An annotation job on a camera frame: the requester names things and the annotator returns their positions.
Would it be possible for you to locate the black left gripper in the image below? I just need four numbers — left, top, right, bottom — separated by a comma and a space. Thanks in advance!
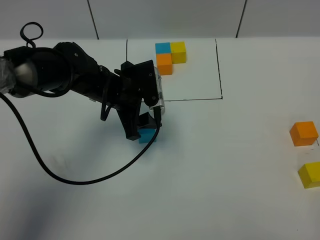
101, 60, 160, 140

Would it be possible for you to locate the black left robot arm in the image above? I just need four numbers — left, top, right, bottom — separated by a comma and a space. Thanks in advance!
0, 32, 164, 141

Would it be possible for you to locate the orange template block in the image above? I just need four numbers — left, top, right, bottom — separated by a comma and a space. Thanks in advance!
156, 53, 173, 76

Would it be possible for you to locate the blue template block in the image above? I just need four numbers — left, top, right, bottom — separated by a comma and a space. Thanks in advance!
155, 42, 171, 55

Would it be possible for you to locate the yellow template block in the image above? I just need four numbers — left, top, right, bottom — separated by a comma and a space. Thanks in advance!
170, 41, 187, 64

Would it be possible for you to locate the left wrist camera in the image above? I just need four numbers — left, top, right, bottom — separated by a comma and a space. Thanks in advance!
149, 67, 166, 116

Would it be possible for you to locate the black left camera cable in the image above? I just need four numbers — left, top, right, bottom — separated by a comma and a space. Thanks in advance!
0, 92, 163, 186

